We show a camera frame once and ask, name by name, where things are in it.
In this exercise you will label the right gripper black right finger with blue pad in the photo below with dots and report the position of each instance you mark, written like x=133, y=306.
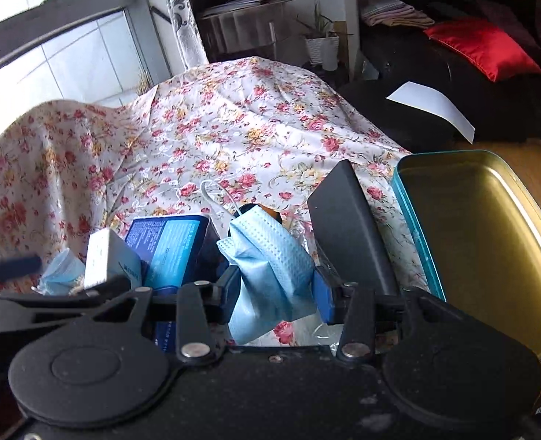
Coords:
x=352, y=307

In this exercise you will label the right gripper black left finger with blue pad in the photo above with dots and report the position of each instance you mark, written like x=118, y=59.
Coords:
x=203, y=312

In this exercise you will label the light blue face mask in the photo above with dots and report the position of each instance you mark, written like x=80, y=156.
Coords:
x=62, y=275
x=275, y=306

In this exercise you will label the blue Tempo tissue pack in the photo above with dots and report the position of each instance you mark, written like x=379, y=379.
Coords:
x=174, y=251

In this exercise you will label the black rectangular box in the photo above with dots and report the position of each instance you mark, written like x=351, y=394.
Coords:
x=346, y=234

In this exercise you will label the small white tissue packet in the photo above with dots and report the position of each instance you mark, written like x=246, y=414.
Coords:
x=108, y=255

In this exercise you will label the gold teal metal tin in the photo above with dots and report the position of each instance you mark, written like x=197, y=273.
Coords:
x=477, y=231

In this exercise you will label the floral tablecloth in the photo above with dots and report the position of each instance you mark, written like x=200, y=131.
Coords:
x=206, y=141

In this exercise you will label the white paper sheet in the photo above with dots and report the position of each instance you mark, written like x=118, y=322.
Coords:
x=434, y=102

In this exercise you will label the potted plant white pot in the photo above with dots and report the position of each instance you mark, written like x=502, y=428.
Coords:
x=325, y=40

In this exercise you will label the patterned curtain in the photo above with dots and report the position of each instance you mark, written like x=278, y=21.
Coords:
x=186, y=33

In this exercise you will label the glass side table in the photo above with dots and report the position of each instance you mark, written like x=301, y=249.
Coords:
x=242, y=28

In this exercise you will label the red satin cushion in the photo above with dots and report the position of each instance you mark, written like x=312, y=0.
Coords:
x=486, y=46

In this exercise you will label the folded striped blanket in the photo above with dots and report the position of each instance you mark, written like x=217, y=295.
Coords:
x=393, y=13

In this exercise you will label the black leather sofa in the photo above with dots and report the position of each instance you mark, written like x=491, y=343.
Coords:
x=505, y=111

